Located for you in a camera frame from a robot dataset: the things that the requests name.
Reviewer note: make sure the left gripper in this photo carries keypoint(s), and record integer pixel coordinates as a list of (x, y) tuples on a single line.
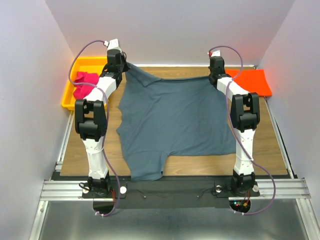
[(124, 66)]

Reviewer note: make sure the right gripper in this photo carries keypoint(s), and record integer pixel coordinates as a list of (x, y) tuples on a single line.
[(212, 77)]

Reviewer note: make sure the grey-blue t-shirt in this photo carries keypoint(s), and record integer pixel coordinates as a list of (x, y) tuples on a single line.
[(170, 117)]

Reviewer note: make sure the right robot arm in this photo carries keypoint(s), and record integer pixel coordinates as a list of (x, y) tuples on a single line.
[(244, 117)]

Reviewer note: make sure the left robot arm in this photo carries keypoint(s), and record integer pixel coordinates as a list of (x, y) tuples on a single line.
[(91, 123)]

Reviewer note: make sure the yellow plastic bin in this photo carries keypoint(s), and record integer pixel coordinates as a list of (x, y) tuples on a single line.
[(87, 64)]

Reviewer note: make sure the folded orange t-shirt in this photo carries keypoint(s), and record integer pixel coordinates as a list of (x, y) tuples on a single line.
[(249, 81)]

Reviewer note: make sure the magenta t-shirt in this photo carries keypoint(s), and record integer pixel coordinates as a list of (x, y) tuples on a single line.
[(84, 84)]

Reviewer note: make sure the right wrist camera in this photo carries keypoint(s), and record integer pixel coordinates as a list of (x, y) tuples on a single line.
[(214, 53)]

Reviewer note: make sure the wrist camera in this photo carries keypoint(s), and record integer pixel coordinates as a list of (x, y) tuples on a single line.
[(113, 44), (214, 53)]

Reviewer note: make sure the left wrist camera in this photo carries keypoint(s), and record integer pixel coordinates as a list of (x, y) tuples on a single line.
[(113, 44)]

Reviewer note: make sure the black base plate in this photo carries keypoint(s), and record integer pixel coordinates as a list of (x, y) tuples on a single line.
[(166, 193)]

